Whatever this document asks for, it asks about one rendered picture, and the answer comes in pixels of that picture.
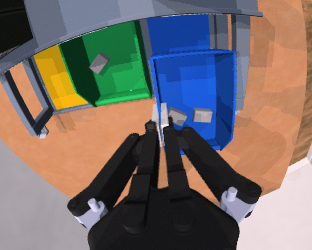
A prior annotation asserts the blue bin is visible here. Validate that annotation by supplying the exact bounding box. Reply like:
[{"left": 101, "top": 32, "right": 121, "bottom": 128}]
[{"left": 150, "top": 49, "right": 236, "bottom": 151}]

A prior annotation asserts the green bin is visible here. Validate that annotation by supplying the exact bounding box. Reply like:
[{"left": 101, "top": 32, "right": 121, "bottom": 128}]
[{"left": 58, "top": 20, "right": 152, "bottom": 108}]

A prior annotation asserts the grey metal shelf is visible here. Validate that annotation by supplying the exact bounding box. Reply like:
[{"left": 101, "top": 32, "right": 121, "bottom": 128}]
[{"left": 0, "top": 0, "right": 263, "bottom": 139}]

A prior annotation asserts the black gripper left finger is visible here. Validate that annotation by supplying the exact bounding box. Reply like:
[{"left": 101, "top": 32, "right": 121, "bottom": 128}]
[{"left": 67, "top": 104, "right": 162, "bottom": 234}]

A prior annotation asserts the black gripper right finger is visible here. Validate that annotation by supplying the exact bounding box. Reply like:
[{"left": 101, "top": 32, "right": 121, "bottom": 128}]
[{"left": 161, "top": 103, "right": 262, "bottom": 232}]

